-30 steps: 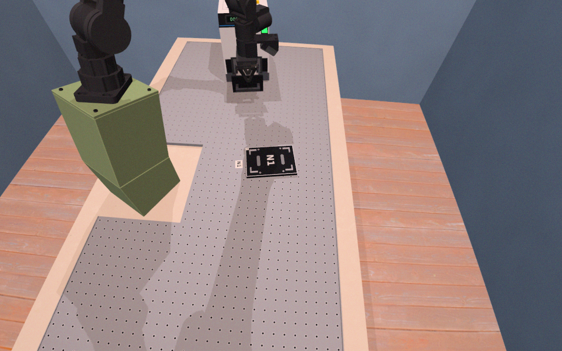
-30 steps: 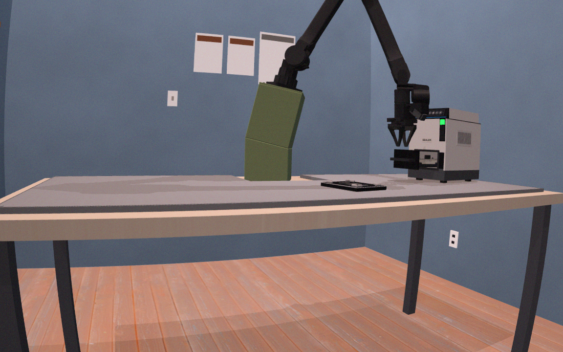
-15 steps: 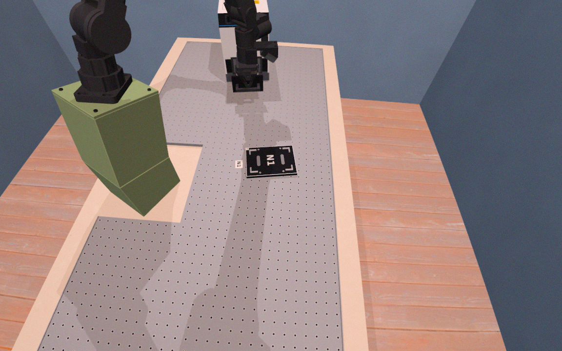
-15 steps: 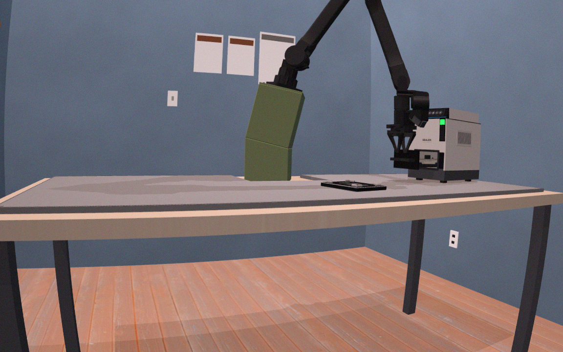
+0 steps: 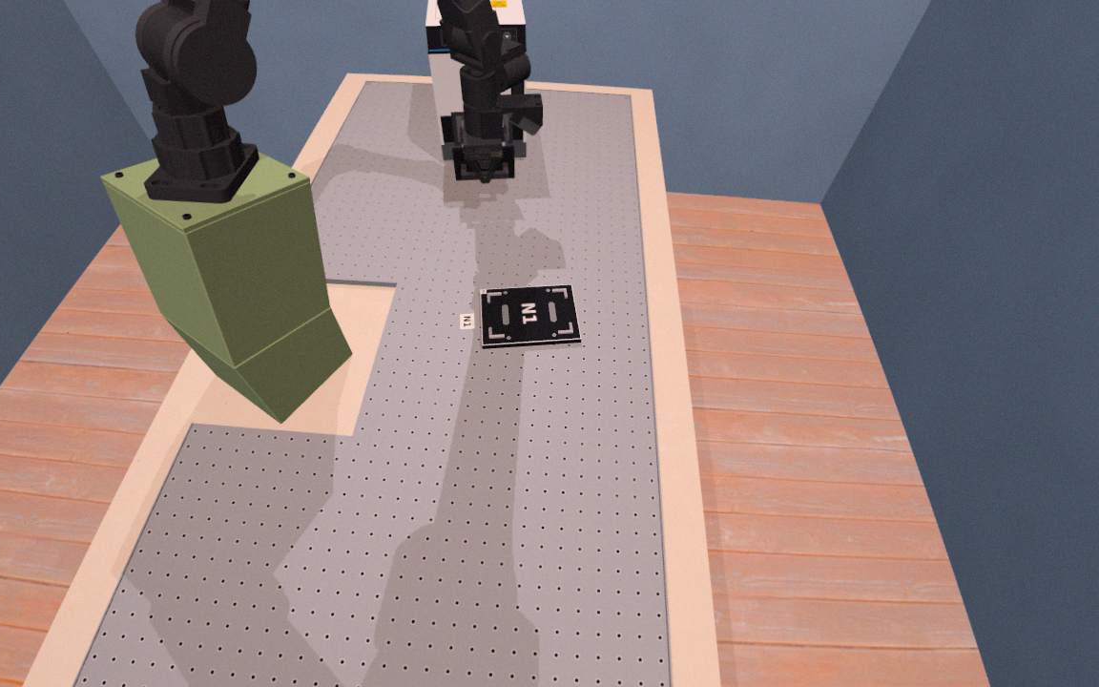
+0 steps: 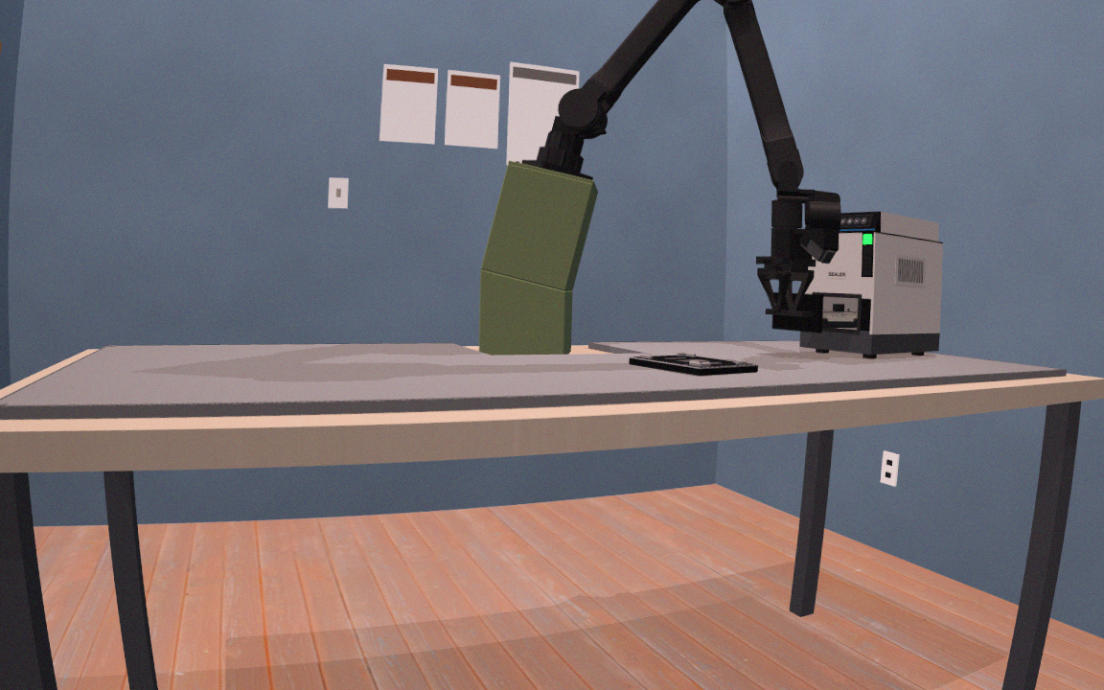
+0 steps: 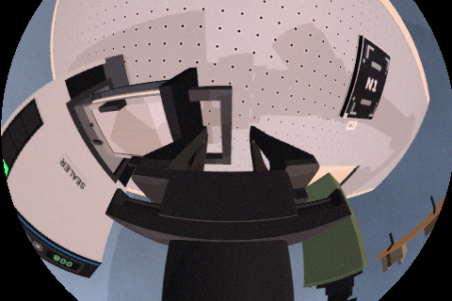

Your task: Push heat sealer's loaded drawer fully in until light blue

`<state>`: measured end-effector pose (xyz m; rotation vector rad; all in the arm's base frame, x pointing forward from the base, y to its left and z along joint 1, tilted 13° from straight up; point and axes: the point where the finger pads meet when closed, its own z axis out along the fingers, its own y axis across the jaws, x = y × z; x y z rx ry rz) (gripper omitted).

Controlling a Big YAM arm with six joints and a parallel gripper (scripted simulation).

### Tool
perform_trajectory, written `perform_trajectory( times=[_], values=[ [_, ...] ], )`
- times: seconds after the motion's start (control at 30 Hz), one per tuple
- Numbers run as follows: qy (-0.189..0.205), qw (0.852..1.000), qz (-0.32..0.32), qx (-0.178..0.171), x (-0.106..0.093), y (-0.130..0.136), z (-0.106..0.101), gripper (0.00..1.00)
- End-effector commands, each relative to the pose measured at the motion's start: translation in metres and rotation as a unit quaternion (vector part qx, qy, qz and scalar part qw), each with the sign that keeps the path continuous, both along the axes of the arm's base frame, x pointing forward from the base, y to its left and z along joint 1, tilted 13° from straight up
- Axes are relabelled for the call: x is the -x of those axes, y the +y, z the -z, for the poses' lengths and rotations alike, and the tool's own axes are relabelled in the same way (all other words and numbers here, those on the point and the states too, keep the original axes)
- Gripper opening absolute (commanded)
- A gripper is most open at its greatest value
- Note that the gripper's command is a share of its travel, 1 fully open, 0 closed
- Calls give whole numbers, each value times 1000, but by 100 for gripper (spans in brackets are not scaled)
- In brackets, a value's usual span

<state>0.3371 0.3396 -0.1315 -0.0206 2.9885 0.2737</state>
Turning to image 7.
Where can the white benchtop heat sealer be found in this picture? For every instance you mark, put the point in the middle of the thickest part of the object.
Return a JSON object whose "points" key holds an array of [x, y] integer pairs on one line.
{"points": [[60, 185]]}

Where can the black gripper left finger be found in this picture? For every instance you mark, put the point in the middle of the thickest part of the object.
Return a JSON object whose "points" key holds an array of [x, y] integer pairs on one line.
{"points": [[175, 155]]}

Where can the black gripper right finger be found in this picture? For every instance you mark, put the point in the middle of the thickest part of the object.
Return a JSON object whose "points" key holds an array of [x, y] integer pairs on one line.
{"points": [[300, 165]]}

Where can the small white label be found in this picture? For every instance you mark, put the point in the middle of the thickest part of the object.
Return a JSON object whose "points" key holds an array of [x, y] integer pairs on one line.
{"points": [[351, 125]]}

